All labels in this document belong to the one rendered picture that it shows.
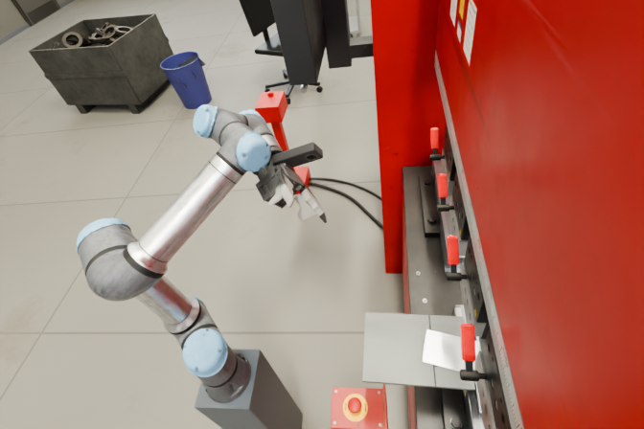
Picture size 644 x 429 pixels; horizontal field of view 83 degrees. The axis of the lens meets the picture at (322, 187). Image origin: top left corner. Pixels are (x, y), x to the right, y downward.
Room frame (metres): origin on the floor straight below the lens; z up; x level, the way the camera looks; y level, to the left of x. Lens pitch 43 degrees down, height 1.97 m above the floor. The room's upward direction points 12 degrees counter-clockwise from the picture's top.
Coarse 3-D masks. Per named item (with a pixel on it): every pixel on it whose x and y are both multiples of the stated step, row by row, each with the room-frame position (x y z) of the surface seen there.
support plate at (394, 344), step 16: (368, 320) 0.47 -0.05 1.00; (384, 320) 0.46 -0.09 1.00; (400, 320) 0.45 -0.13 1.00; (416, 320) 0.44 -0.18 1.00; (432, 320) 0.43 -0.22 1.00; (448, 320) 0.42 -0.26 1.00; (368, 336) 0.42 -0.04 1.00; (384, 336) 0.41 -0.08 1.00; (400, 336) 0.41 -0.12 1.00; (416, 336) 0.40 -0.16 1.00; (368, 352) 0.38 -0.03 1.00; (384, 352) 0.37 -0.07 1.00; (400, 352) 0.37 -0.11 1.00; (416, 352) 0.36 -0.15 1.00; (368, 368) 0.34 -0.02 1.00; (384, 368) 0.34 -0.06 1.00; (400, 368) 0.33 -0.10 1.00; (416, 368) 0.32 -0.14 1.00; (432, 368) 0.31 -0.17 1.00; (400, 384) 0.29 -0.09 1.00; (416, 384) 0.29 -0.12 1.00; (432, 384) 0.28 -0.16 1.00; (448, 384) 0.27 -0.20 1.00; (464, 384) 0.26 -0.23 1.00
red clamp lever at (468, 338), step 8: (464, 328) 0.26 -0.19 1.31; (472, 328) 0.26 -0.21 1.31; (464, 336) 0.25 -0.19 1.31; (472, 336) 0.25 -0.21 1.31; (464, 344) 0.24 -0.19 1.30; (472, 344) 0.24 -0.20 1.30; (464, 352) 0.24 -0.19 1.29; (472, 352) 0.23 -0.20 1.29; (464, 360) 0.23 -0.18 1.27; (472, 360) 0.22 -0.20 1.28; (472, 368) 0.21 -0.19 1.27; (464, 376) 0.20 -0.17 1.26; (472, 376) 0.20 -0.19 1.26; (480, 376) 0.20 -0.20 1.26
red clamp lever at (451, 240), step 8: (448, 240) 0.46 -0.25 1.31; (456, 240) 0.45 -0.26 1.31; (448, 248) 0.44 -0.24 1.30; (456, 248) 0.44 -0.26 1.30; (448, 256) 0.43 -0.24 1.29; (456, 256) 0.43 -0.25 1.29; (456, 264) 0.42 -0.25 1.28; (448, 272) 0.41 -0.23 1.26; (456, 272) 0.40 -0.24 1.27; (448, 280) 0.39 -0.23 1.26; (456, 280) 0.39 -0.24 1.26
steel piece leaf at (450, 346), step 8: (432, 336) 0.39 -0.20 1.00; (440, 336) 0.38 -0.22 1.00; (448, 336) 0.38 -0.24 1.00; (456, 336) 0.37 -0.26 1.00; (432, 344) 0.37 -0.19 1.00; (440, 344) 0.36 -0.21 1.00; (448, 344) 0.36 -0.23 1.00; (456, 344) 0.36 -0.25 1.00; (424, 352) 0.35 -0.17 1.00; (432, 352) 0.35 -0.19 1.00; (440, 352) 0.34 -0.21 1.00; (448, 352) 0.34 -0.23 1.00; (456, 352) 0.34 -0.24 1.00; (424, 360) 0.33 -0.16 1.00; (432, 360) 0.33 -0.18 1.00; (440, 360) 0.33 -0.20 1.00; (448, 360) 0.32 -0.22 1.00; (456, 360) 0.32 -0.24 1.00; (448, 368) 0.31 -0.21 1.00; (456, 368) 0.30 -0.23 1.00; (464, 368) 0.30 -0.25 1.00
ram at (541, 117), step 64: (448, 0) 0.96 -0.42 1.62; (512, 0) 0.46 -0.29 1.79; (576, 0) 0.30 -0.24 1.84; (640, 0) 0.22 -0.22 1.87; (448, 64) 0.87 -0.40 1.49; (512, 64) 0.41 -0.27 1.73; (576, 64) 0.26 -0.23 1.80; (640, 64) 0.19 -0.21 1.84; (448, 128) 0.78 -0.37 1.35; (512, 128) 0.36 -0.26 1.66; (576, 128) 0.23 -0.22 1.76; (640, 128) 0.16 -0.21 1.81; (512, 192) 0.31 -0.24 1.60; (576, 192) 0.19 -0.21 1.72; (640, 192) 0.14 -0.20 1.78; (512, 256) 0.26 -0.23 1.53; (576, 256) 0.16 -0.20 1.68; (640, 256) 0.11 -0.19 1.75; (512, 320) 0.20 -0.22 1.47; (576, 320) 0.12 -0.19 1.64; (640, 320) 0.08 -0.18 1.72; (576, 384) 0.08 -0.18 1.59; (640, 384) 0.06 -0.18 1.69
